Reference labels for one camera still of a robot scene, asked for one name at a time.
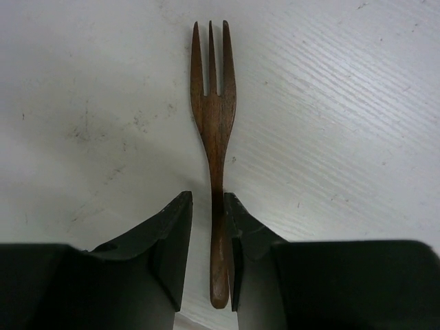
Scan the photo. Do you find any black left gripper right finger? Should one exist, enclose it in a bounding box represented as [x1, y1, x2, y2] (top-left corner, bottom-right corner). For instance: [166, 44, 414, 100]
[224, 193, 439, 329]

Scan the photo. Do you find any brown wooden fork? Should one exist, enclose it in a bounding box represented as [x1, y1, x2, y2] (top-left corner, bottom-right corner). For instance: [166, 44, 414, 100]
[190, 21, 237, 309]

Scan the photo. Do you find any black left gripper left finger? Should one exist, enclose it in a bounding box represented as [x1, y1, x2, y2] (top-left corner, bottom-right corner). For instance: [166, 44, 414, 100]
[1, 191, 193, 329]

